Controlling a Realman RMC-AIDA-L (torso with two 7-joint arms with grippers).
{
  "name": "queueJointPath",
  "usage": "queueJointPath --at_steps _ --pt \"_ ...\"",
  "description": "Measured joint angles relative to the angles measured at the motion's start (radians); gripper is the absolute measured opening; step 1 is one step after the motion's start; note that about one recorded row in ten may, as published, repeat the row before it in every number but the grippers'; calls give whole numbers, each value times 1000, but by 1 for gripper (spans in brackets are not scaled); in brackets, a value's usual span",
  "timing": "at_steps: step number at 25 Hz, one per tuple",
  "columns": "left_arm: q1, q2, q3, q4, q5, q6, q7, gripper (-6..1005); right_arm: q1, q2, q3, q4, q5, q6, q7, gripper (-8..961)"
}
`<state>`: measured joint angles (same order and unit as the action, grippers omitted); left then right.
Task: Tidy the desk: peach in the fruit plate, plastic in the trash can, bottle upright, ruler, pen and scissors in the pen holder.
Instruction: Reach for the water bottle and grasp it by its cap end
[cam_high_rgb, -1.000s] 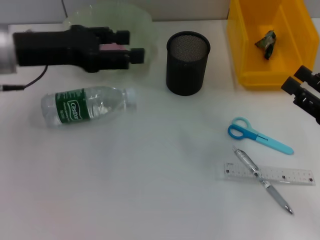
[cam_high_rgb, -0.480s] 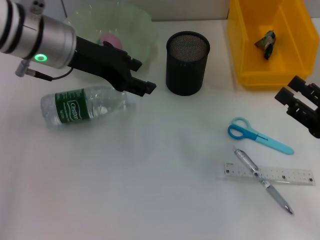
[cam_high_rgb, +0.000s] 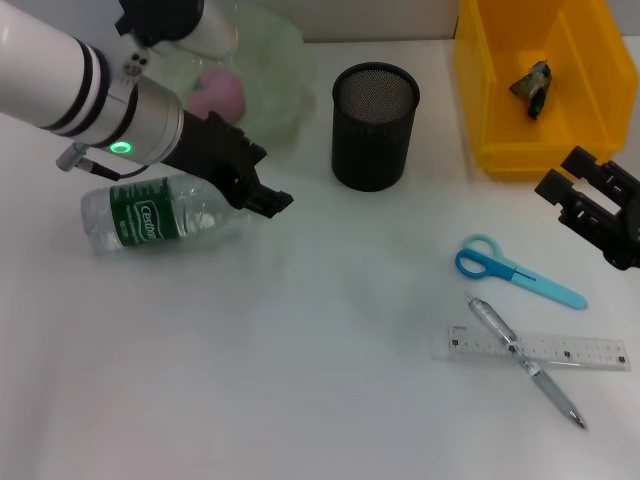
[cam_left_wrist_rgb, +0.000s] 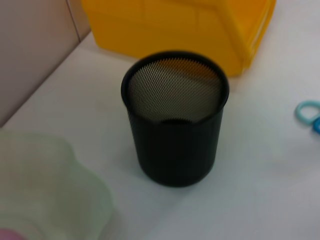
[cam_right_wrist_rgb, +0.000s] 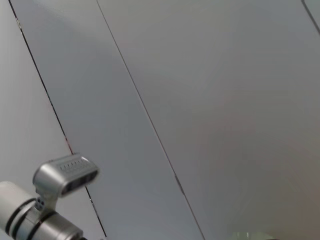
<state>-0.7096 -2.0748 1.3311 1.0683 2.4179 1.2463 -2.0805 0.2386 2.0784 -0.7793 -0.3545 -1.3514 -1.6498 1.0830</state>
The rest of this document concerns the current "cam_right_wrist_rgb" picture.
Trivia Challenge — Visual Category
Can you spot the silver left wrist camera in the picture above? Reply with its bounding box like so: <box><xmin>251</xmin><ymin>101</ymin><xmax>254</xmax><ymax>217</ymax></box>
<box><xmin>32</xmin><ymin>154</ymin><xmax>101</xmax><ymax>213</ymax></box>

